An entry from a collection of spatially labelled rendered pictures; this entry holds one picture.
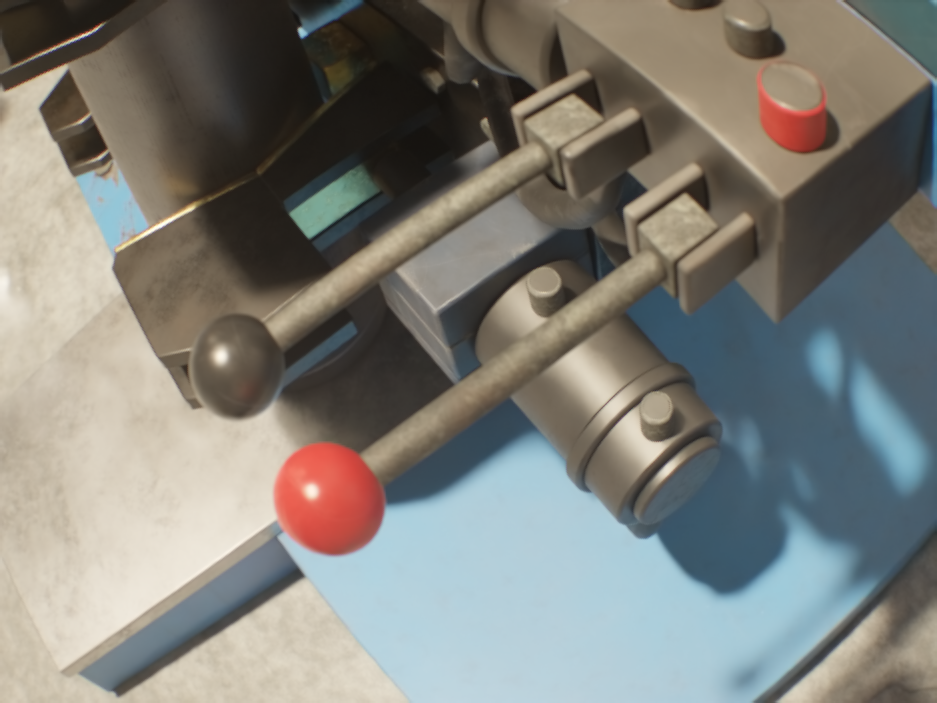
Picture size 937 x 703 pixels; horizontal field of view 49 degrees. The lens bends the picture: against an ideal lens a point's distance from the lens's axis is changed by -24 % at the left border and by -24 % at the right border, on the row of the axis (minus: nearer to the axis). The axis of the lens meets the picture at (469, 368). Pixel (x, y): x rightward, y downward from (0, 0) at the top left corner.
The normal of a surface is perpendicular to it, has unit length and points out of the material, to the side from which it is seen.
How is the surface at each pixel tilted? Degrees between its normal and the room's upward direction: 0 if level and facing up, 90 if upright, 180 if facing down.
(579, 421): 41
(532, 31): 64
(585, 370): 11
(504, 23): 71
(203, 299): 0
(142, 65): 90
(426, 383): 0
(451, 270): 0
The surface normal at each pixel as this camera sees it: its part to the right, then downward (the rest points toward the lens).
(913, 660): -0.15, -0.47
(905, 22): -0.80, 0.58
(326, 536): 0.04, 0.55
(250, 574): 0.58, 0.67
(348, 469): 0.48, -0.59
